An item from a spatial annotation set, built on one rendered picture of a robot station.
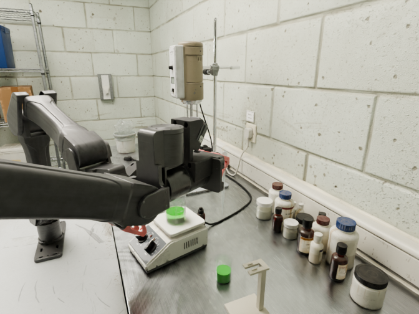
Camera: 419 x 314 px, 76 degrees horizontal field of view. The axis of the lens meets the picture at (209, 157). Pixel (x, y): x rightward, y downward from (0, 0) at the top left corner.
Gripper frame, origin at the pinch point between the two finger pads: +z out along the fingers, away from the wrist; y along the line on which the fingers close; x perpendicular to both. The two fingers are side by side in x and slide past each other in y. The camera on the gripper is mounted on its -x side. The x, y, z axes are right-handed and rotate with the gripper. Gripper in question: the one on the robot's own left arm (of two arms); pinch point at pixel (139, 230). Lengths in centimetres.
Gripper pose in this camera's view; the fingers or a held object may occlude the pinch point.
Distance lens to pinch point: 73.8
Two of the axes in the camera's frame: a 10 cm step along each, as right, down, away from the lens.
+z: 4.1, 7.4, 5.3
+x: -5.5, 6.7, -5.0
